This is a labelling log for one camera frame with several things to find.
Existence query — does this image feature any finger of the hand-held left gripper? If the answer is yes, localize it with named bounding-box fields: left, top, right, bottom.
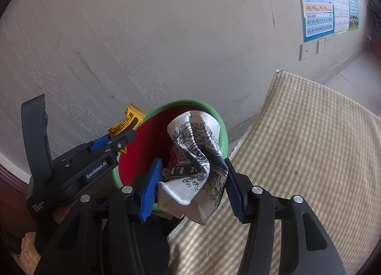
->
left=107, top=130, right=137, bottom=153
left=89, top=135, right=111, bottom=152

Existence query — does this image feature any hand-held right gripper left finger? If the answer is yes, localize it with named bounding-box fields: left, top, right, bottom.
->
left=36, top=158, right=163, bottom=275

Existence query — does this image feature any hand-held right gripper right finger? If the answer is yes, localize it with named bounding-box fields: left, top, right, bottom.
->
left=225, top=158, right=347, bottom=275

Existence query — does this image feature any green rimmed red trash bin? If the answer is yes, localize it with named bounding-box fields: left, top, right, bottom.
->
left=111, top=99, right=230, bottom=216

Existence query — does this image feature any small gold yellow wrapper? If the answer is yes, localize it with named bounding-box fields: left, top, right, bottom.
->
left=108, top=104, right=147, bottom=154

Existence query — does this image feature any white paper wrapper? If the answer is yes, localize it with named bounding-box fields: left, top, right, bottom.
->
left=156, top=110, right=229, bottom=225

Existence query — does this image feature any dark wooden furniture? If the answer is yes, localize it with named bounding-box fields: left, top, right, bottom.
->
left=0, top=160, right=38, bottom=252

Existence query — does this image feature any checked yellow tablecloth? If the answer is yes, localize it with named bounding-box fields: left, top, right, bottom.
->
left=167, top=70, right=381, bottom=275

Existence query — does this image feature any tan fuzzy cloth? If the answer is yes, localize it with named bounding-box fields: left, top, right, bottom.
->
left=21, top=231, right=40, bottom=266

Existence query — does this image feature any white wall switch plate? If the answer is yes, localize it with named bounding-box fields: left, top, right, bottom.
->
left=299, top=42, right=311, bottom=61

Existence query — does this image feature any white wall socket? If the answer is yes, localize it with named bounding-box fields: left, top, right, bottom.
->
left=316, top=37, right=330, bottom=54

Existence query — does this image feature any blue bordered wall poster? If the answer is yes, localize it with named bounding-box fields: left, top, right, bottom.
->
left=293, top=0, right=335, bottom=44

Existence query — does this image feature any white grid wall poster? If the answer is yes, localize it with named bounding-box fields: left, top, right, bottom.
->
left=326, top=0, right=350, bottom=35

